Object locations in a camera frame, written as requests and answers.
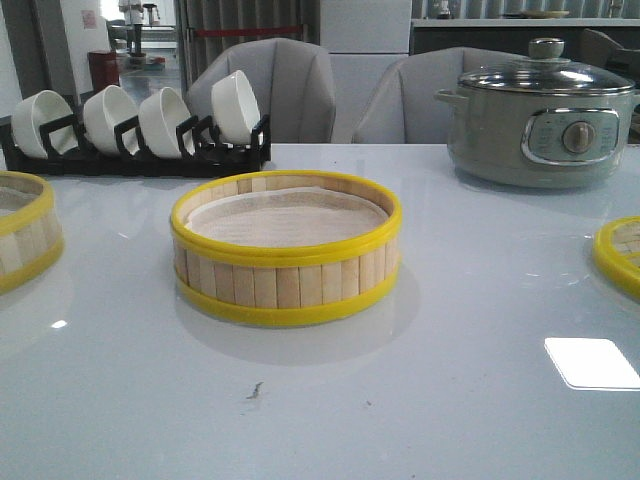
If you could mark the woven bamboo steamer lid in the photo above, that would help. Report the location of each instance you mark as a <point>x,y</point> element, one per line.
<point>615,252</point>

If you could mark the white bowl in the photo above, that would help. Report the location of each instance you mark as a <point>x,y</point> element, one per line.
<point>33,112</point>
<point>235,108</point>
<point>102,112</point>
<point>159,116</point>

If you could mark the grey kitchen counter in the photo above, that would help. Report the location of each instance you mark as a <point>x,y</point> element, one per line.
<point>513,35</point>

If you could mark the left grey chair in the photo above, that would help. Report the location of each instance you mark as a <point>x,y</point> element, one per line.
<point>292,81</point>

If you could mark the red trash bin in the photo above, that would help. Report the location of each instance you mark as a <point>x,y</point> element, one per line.
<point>103,68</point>

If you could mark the right grey chair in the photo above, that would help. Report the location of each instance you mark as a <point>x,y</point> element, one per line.
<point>403,109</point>

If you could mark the white steamer liner cloth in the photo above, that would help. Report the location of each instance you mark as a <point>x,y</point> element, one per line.
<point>291,217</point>
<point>12,200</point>

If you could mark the bamboo steamer tray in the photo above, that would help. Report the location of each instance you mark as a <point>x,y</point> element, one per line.
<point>290,286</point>
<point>32,238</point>

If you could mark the glass pot lid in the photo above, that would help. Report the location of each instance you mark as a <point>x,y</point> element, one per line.
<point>545,71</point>

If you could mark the grey chair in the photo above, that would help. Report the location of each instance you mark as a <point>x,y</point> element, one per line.
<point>292,81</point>
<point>403,109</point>

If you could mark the black dish rack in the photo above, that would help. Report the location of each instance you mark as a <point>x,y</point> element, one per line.
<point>202,153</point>

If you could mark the green electric cooking pot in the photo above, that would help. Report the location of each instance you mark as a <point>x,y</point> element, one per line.
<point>537,140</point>

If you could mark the person in white shirt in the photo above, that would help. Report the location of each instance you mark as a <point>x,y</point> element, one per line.
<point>133,11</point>

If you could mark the red barrier belt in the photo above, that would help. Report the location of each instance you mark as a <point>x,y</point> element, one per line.
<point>245,32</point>

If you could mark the white refrigerator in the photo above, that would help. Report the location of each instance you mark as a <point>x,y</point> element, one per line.
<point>363,38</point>

